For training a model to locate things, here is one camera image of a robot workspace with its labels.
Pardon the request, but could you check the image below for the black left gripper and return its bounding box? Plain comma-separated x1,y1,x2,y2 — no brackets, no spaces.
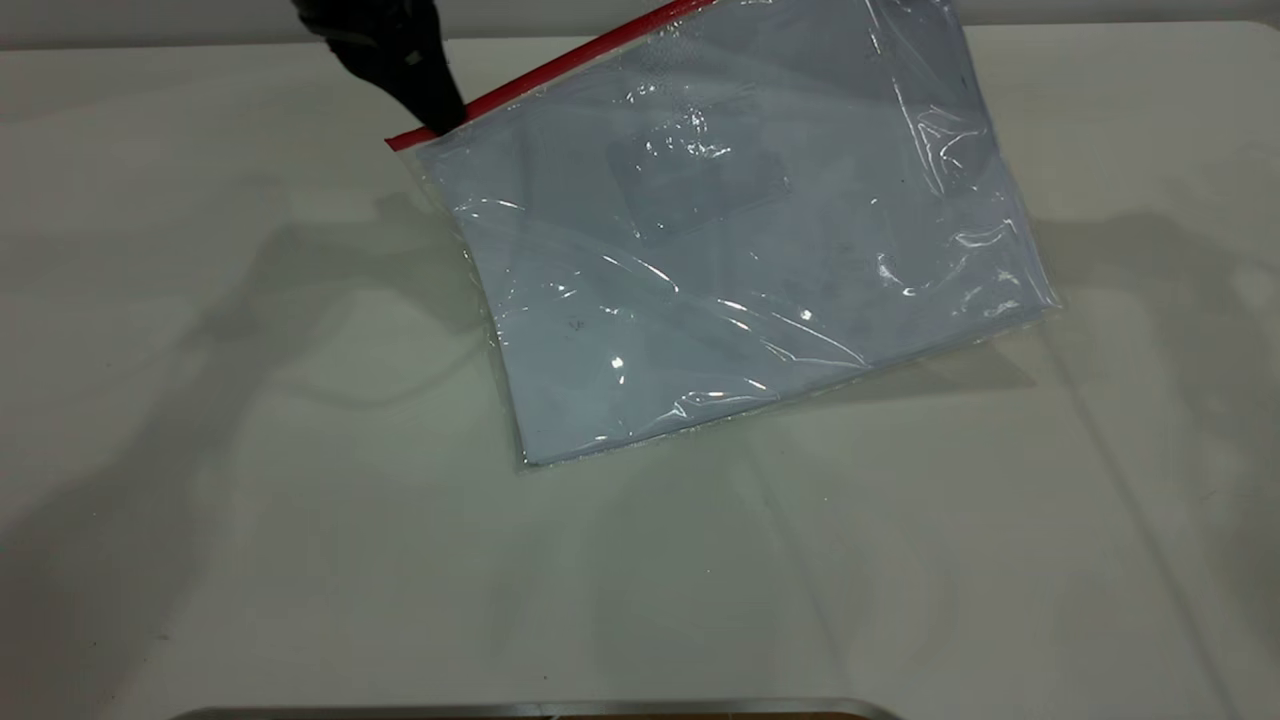
292,0,468,137

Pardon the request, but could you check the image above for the clear plastic zipper bag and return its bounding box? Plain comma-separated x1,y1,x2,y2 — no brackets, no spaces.
385,0,1063,473

